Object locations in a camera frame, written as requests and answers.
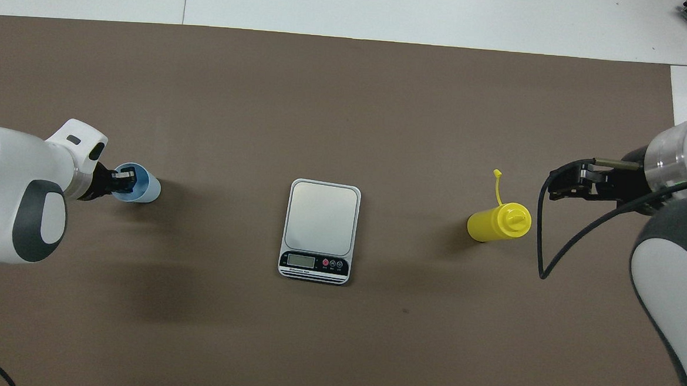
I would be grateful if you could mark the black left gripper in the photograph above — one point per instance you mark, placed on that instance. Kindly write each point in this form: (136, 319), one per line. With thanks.
(98, 183)

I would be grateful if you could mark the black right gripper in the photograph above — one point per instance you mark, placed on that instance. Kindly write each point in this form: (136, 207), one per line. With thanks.
(629, 184)

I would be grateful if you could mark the light blue plastic cup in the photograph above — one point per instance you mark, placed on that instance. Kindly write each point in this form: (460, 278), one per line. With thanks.
(148, 190)

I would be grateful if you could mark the yellow squeeze bottle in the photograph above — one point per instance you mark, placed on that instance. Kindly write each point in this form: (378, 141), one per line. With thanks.
(495, 224)

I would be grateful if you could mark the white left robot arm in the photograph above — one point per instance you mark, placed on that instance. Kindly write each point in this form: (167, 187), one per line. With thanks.
(8, 199)

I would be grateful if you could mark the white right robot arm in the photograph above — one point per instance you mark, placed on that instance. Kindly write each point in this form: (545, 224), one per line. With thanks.
(673, 292)

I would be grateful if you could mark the silver digital kitchen scale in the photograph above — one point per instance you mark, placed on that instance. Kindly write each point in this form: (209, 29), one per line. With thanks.
(321, 221)

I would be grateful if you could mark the brown paper mat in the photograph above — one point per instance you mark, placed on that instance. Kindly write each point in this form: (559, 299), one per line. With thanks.
(348, 99)

